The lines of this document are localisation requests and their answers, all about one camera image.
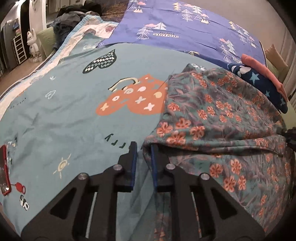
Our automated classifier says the teal floral garment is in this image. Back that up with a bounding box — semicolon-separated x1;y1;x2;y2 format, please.
115;63;295;241

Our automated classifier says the dark clothes pile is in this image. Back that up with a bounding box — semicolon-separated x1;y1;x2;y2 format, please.
51;1;102;50

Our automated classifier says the navy star print garment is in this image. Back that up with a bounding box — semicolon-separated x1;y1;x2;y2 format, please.
227;63;288;113

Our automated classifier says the green cushion far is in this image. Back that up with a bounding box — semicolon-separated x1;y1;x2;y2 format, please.
266;59;289;83

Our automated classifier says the green cushion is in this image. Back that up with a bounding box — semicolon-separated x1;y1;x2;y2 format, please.
266;59;289;83
37;27;56;57

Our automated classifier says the pink folded garment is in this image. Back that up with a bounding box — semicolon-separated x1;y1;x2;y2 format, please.
241;54;288;101

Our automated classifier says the tan pillow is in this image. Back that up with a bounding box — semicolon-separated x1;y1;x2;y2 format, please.
265;44;288;70

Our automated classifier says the red phone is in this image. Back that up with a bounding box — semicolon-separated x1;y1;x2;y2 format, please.
0;145;11;196

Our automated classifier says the teal printed bed cover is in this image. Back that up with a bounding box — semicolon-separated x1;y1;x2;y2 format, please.
0;14;290;237

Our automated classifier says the purple tree print sheet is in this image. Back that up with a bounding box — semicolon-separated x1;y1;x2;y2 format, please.
100;1;266;65

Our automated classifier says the white cat figurine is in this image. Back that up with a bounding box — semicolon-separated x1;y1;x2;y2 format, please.
27;29;41;62

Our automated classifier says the white shelf rack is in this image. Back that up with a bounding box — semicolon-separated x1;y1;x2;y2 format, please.
12;35;27;65

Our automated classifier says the green cushion left side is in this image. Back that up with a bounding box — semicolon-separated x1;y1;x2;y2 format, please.
37;27;56;57

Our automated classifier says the dark brown blanket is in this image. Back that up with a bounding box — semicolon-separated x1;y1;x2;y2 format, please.
94;0;129;23

